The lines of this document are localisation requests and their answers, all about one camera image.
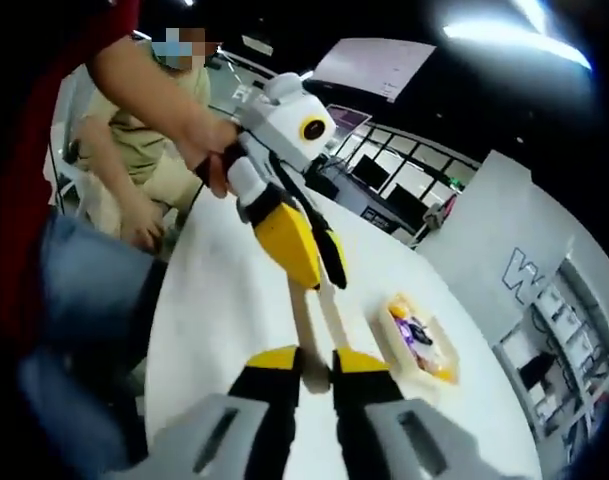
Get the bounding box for monitor with purple display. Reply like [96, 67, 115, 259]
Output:
[325, 103, 374, 135]

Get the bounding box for person's left hand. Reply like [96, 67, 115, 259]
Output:
[176, 118, 245, 199]

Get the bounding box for white plastic chair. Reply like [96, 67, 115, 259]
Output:
[43, 64, 93, 211]

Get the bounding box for person's red shirt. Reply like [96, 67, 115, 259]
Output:
[0, 0, 140, 351]

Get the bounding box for hanging grey red jacket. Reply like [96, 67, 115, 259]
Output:
[422, 193, 459, 227]

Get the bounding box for cream plastic container tray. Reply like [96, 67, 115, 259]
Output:
[375, 291, 461, 397]

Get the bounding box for person's blue jeans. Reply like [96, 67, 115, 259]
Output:
[18, 212, 168, 480]

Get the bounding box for large hanging display screen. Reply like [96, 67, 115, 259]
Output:
[309, 38, 438, 105]

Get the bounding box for black bag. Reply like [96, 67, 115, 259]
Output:
[517, 351, 556, 390]

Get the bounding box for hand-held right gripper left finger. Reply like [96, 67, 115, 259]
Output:
[127, 344, 301, 480]

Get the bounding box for pile of snacks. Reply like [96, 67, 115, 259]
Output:
[387, 295, 459, 385]

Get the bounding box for grey metal shelving unit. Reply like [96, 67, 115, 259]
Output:
[493, 249, 609, 441]

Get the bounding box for ceiling light strip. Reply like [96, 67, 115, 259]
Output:
[439, 13, 594, 70]

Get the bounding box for black floor sign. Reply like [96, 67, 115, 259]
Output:
[361, 203, 401, 235]

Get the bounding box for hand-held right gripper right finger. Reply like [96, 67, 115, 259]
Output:
[331, 348, 508, 480]

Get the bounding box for black computer monitor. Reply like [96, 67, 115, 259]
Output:
[350, 153, 389, 187]
[390, 182, 426, 212]

